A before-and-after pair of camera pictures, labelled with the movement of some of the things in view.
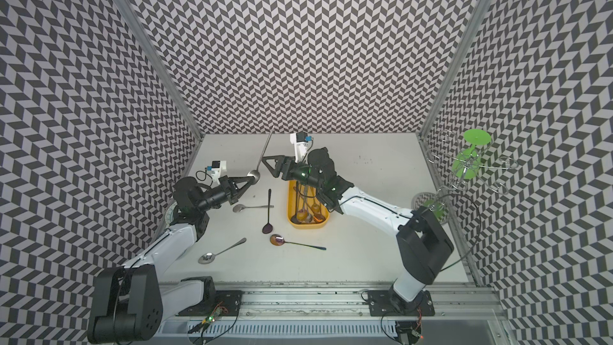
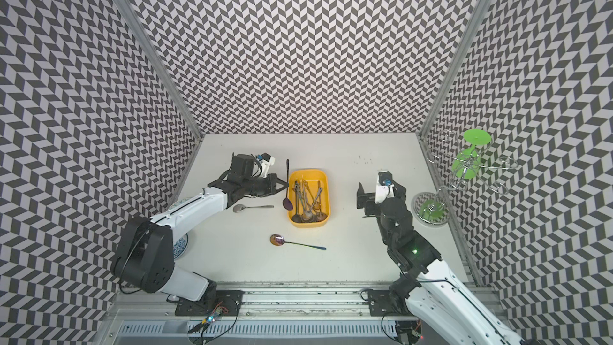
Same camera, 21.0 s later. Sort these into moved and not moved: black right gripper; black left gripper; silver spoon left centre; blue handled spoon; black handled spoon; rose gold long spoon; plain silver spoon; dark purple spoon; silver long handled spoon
Moved: black right gripper; black left gripper; plain silver spoon; dark purple spoon; silver long handled spoon
Not moved: rose gold long spoon; silver spoon left centre; blue handled spoon; black handled spoon
